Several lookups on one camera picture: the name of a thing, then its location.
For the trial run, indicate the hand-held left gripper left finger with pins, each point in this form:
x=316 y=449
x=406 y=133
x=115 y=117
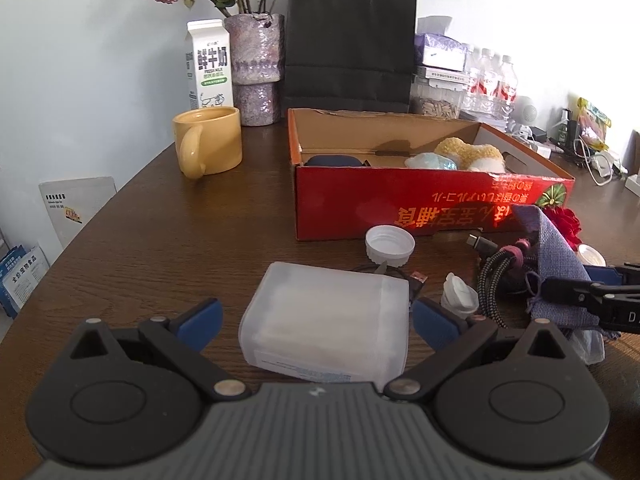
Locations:
x=200 y=327

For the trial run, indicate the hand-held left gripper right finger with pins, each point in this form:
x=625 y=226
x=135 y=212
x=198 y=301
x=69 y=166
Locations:
x=437 y=325

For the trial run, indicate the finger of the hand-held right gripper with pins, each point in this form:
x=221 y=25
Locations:
x=570 y=291
x=605 y=275

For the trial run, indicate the small white flip cap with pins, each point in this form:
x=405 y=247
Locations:
x=460 y=297

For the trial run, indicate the purple cloth pouch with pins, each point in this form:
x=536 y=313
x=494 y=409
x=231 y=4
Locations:
x=550 y=260

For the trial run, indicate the clear plastic bag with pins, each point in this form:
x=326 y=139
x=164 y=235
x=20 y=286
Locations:
x=590 y=347

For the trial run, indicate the red artificial rose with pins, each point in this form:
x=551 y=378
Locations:
x=565 y=222

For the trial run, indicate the wide white ribbed cap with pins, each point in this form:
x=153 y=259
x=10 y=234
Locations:
x=390 y=245

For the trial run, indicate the translucent plastic box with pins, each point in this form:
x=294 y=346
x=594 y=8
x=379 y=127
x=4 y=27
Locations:
x=325 y=325

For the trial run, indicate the red cardboard box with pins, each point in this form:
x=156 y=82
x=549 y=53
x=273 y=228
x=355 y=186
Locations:
x=350 y=200

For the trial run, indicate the white green bag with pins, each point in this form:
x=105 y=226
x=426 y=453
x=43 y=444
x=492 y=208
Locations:
x=430 y=161

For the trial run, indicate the yellow plush toy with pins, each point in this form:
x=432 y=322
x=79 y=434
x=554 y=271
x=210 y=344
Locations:
x=465 y=150

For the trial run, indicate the navy zip case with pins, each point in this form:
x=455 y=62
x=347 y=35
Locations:
x=337 y=161

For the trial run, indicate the white stand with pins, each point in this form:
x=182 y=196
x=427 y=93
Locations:
x=634 y=182

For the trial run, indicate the brown cardboard piece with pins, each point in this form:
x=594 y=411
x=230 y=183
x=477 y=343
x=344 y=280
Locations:
x=636 y=152

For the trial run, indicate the white charger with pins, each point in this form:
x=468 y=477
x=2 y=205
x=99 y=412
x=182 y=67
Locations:
x=542 y=150

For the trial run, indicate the black stand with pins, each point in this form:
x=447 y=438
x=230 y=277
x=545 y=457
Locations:
x=575 y=130

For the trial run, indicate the yellow pink snack bag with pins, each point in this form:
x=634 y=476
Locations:
x=595 y=122

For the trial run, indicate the black power adapter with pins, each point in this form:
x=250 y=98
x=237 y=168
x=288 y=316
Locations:
x=539 y=134

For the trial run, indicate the white leaflet board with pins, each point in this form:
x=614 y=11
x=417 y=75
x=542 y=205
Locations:
x=75 y=210

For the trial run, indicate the white round robot speaker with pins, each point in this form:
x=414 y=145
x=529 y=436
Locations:
x=525 y=112

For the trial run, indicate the blue printed boxes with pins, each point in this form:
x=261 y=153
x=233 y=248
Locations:
x=20 y=280

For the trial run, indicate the yellow mug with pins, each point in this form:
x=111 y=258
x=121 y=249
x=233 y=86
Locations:
x=215 y=140

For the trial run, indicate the clear seed container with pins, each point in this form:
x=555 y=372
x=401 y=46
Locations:
x=435 y=105

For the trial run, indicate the white flat box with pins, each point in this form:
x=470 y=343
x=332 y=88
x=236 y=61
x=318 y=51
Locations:
x=442 y=75

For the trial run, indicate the white milk carton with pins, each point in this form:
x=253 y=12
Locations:
x=210 y=70

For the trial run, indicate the purple speckled vase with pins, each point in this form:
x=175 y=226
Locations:
x=255 y=50

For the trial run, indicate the black paper bag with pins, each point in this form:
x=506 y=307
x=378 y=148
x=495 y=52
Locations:
x=350 y=45

